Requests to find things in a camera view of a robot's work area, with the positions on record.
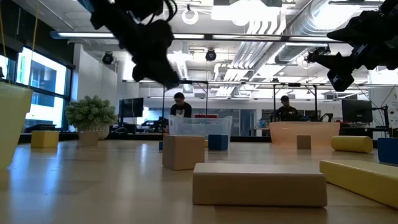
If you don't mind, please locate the clear plastic bin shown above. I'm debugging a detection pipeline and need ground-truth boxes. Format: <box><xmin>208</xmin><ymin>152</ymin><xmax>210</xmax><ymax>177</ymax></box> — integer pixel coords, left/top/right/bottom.
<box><xmin>168</xmin><ymin>114</ymin><xmax>233</xmax><ymax>141</ymax></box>

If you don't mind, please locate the white ring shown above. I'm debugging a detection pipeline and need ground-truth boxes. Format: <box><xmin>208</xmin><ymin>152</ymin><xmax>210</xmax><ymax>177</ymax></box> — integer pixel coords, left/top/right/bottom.
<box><xmin>181</xmin><ymin>7</ymin><xmax>200</xmax><ymax>26</ymax></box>

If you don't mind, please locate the yellow translucent tray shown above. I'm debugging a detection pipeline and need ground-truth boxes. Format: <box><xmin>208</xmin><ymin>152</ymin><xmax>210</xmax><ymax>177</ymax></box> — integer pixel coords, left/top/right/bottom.
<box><xmin>0</xmin><ymin>80</ymin><xmax>34</xmax><ymax>170</ymax></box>

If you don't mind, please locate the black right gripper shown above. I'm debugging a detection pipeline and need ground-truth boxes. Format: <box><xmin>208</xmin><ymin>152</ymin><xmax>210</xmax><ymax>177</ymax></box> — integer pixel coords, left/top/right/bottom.
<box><xmin>313</xmin><ymin>12</ymin><xmax>382</xmax><ymax>93</ymax></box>

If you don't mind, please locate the yellow cylinder block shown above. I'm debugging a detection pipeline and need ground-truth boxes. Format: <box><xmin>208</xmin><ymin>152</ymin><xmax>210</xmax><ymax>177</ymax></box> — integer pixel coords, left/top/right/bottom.
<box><xmin>330</xmin><ymin>135</ymin><xmax>374</xmax><ymax>154</ymax></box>

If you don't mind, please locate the black aluminium table frame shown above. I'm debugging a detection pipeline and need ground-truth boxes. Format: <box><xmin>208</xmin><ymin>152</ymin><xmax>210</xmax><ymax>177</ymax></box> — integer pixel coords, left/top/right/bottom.
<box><xmin>17</xmin><ymin>132</ymin><xmax>398</xmax><ymax>149</ymax></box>

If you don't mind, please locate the natural wood cube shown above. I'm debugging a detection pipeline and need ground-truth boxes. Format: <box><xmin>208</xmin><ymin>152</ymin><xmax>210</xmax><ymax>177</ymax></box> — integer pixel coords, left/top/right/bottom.
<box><xmin>162</xmin><ymin>134</ymin><xmax>206</xmax><ymax>171</ymax></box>
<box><xmin>78</xmin><ymin>131</ymin><xmax>100</xmax><ymax>147</ymax></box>
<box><xmin>296</xmin><ymin>134</ymin><xmax>312</xmax><ymax>151</ymax></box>

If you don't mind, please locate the black ceiling spotlight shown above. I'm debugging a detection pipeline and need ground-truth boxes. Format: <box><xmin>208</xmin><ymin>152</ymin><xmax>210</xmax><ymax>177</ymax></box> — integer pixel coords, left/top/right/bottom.
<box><xmin>101</xmin><ymin>51</ymin><xmax>114</xmax><ymax>66</ymax></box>
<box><xmin>205</xmin><ymin>48</ymin><xmax>218</xmax><ymax>63</ymax></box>

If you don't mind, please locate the black ceiling camera device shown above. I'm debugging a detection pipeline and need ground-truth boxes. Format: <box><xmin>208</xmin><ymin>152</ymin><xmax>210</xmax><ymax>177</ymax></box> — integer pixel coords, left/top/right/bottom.
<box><xmin>304</xmin><ymin>45</ymin><xmax>331</xmax><ymax>62</ymax></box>

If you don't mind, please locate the yellow cube block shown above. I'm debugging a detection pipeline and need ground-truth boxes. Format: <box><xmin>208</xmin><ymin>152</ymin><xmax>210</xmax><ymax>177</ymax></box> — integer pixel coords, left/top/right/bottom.
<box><xmin>30</xmin><ymin>130</ymin><xmax>60</xmax><ymax>149</ymax></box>

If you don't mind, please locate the blue cube block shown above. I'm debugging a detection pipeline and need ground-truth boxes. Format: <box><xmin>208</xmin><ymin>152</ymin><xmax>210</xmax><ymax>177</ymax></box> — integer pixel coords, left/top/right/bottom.
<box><xmin>208</xmin><ymin>134</ymin><xmax>229</xmax><ymax>152</ymax></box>

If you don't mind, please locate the orange plastic bin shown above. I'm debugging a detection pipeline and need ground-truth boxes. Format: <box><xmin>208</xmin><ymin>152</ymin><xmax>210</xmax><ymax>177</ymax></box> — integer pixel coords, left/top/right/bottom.
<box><xmin>269</xmin><ymin>121</ymin><xmax>341</xmax><ymax>149</ymax></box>

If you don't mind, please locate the black computer monitor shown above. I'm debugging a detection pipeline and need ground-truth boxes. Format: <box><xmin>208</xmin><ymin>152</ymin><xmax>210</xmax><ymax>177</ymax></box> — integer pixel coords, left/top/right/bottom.
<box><xmin>118</xmin><ymin>97</ymin><xmax>145</xmax><ymax>125</ymax></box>
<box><xmin>341</xmin><ymin>99</ymin><xmax>374</xmax><ymax>124</ymax></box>

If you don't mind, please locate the thin yellow cord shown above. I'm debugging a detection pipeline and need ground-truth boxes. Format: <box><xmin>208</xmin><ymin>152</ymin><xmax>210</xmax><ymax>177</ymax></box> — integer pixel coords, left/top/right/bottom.
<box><xmin>28</xmin><ymin>0</ymin><xmax>40</xmax><ymax>88</ymax></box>

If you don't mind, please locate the large window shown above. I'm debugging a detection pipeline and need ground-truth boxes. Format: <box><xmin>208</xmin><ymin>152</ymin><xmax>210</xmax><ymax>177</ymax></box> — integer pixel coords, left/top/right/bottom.
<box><xmin>0</xmin><ymin>46</ymin><xmax>73</xmax><ymax>133</ymax></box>

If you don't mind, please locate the overhead light bar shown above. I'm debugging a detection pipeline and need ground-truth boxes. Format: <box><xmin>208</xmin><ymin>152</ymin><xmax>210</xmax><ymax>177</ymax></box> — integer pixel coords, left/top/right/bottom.
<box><xmin>49</xmin><ymin>30</ymin><xmax>355</xmax><ymax>43</ymax></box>

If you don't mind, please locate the green potted artificial plant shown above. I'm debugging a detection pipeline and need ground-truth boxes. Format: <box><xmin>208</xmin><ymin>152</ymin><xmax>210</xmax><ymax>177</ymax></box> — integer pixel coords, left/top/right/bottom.
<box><xmin>64</xmin><ymin>95</ymin><xmax>119</xmax><ymax>141</ymax></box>

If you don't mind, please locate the thick long yellow block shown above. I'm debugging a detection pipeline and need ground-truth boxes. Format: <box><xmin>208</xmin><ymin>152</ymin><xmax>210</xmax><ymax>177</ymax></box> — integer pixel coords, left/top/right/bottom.
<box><xmin>319</xmin><ymin>159</ymin><xmax>398</xmax><ymax>210</ymax></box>

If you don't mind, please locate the natural wood block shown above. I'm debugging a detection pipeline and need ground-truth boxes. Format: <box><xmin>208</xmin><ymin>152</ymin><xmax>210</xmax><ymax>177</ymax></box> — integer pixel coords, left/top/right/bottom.
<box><xmin>192</xmin><ymin>162</ymin><xmax>328</xmax><ymax>208</ymax></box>

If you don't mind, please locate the silver ventilation duct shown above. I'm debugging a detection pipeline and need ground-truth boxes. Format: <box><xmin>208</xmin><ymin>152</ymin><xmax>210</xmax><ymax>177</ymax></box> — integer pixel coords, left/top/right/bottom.
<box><xmin>273</xmin><ymin>0</ymin><xmax>386</xmax><ymax>65</ymax></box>

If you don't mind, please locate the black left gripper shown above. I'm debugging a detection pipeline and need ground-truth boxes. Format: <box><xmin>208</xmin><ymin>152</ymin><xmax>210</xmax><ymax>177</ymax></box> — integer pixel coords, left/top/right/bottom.
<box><xmin>123</xmin><ymin>19</ymin><xmax>182</xmax><ymax>90</ymax></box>

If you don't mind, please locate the black metal rig frame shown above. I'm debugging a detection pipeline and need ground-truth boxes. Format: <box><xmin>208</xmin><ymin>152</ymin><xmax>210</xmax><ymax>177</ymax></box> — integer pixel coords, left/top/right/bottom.
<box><xmin>161</xmin><ymin>79</ymin><xmax>210</xmax><ymax>135</ymax></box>
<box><xmin>272</xmin><ymin>82</ymin><xmax>319</xmax><ymax>123</ymax></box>

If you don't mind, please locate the person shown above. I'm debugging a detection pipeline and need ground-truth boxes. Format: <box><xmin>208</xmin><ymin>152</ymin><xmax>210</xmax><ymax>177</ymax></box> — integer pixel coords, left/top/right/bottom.
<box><xmin>269</xmin><ymin>95</ymin><xmax>301</xmax><ymax>123</ymax></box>
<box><xmin>169</xmin><ymin>91</ymin><xmax>193</xmax><ymax>119</ymax></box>

